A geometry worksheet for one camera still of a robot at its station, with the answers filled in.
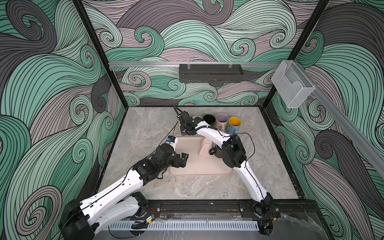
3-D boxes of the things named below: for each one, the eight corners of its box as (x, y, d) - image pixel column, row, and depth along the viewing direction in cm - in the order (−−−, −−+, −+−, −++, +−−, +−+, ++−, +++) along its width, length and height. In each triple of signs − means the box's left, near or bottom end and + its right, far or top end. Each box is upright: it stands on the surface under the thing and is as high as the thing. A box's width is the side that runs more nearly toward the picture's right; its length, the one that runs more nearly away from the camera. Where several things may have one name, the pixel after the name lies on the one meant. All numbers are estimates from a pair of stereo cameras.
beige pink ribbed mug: (214, 134, 105) (217, 125, 96) (213, 123, 112) (215, 113, 104) (226, 135, 105) (230, 125, 96) (224, 123, 112) (227, 113, 104)
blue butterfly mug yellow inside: (227, 138, 104) (231, 127, 94) (225, 127, 110) (228, 116, 101) (238, 138, 104) (243, 127, 94) (235, 127, 110) (239, 116, 101)
